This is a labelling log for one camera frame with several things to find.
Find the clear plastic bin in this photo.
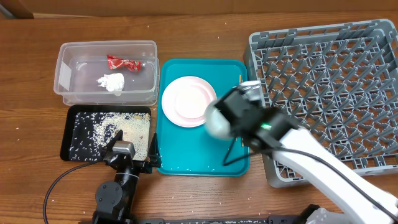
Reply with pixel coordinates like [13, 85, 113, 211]
[53, 40, 160, 106]

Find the black tray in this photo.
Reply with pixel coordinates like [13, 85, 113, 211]
[60, 105, 151, 161]

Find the pink bowl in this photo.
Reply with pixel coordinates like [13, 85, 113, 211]
[175, 85, 212, 119]

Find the grey dishwasher rack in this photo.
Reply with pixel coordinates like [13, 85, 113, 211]
[243, 19, 397, 175]

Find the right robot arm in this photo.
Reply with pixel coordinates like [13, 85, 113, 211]
[205, 87, 397, 223]

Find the pink plate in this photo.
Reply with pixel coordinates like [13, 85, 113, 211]
[161, 76, 217, 128]

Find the red snack wrapper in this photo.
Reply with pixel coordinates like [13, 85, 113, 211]
[107, 55, 142, 72]

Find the white napkin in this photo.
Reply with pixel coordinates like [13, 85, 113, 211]
[97, 73, 125, 91]

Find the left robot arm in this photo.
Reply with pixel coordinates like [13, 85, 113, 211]
[91, 130, 162, 223]

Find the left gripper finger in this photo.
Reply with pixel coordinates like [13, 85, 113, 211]
[147, 133, 161, 168]
[105, 130, 123, 149]

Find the grey bowl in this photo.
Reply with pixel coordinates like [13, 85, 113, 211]
[204, 100, 233, 140]

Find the teal serving tray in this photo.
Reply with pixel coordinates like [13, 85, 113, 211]
[156, 59, 250, 177]

